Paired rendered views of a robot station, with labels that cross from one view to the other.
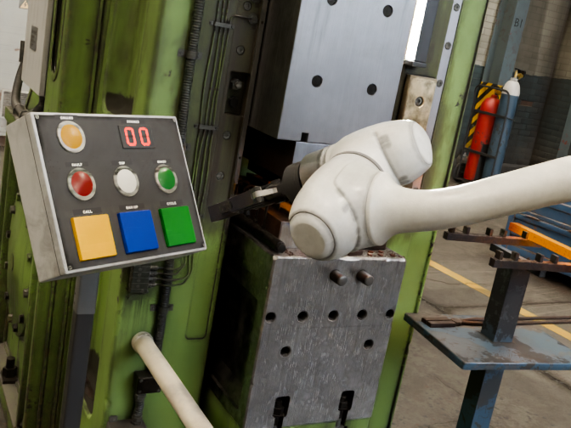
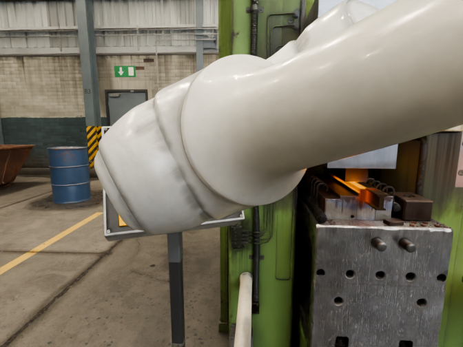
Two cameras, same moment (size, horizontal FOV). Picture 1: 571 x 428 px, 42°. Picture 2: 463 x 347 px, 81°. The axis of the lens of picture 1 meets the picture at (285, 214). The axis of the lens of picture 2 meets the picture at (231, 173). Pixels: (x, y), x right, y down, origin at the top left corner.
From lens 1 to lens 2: 89 cm
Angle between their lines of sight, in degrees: 34
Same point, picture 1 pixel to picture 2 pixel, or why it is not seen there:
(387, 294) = (435, 260)
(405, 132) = (334, 10)
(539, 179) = not seen: outside the picture
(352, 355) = (405, 310)
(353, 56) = not seen: hidden behind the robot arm
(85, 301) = (171, 253)
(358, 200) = (173, 109)
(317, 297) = (362, 259)
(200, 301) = (282, 254)
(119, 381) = (235, 302)
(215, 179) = not seen: hidden behind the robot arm
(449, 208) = (382, 49)
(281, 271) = (324, 237)
